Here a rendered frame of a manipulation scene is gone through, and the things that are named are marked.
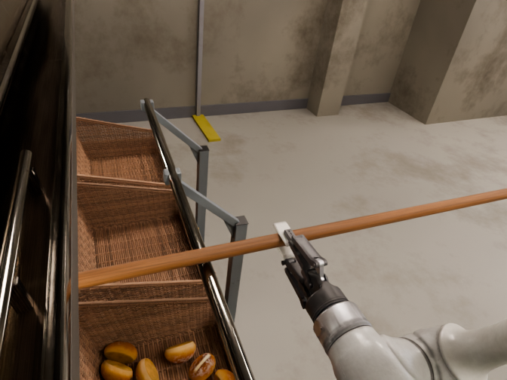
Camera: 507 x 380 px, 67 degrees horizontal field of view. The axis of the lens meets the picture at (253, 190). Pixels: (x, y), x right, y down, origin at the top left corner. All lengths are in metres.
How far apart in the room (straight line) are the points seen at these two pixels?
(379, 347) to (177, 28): 3.46
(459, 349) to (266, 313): 1.59
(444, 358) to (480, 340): 0.06
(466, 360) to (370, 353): 0.15
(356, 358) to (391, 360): 0.05
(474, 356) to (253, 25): 3.67
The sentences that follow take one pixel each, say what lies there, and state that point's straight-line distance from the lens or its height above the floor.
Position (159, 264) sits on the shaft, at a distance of 0.75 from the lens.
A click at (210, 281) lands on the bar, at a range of 0.77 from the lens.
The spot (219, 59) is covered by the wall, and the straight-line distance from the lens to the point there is 4.01.
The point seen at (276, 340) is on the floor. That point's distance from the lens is 2.13.
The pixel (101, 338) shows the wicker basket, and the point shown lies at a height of 0.66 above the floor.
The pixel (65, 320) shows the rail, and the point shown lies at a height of 1.43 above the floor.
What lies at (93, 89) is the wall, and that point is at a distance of 3.86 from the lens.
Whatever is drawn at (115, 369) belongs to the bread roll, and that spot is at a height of 0.65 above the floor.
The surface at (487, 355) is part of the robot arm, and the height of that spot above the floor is 1.27.
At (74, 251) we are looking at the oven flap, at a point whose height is 1.41.
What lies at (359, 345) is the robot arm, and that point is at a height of 1.24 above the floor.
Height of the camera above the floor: 1.75
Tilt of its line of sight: 35 degrees down
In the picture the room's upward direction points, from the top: 8 degrees clockwise
